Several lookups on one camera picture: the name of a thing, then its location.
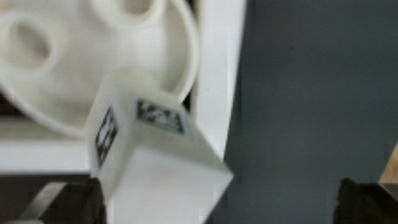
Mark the white stool leg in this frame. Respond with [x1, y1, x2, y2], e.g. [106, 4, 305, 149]
[85, 70, 232, 224]

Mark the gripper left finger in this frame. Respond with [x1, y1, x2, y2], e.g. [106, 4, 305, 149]
[7, 178, 106, 224]

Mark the white U-shaped fence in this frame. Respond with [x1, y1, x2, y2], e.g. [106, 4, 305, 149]
[0, 0, 246, 174]

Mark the white round stool seat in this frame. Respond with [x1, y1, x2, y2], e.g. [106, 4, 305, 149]
[0, 0, 198, 138]

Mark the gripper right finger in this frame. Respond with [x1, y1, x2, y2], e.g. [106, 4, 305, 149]
[332, 178, 398, 224]

